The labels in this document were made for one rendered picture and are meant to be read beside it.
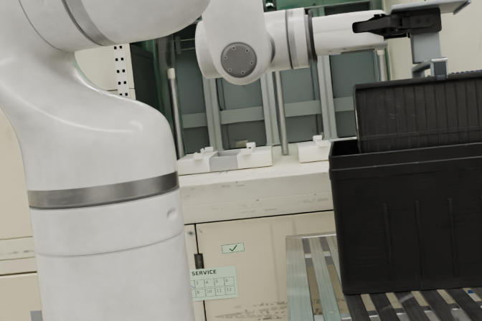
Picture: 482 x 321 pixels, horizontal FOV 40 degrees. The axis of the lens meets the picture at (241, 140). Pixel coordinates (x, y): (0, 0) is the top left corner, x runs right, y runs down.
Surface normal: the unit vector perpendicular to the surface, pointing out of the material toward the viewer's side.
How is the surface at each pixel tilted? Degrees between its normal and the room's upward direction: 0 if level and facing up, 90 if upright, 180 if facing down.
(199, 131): 90
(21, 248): 90
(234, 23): 101
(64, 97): 34
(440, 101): 89
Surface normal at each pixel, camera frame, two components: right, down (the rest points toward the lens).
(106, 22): -0.09, 0.87
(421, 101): -0.15, 0.06
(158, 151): 0.84, -0.13
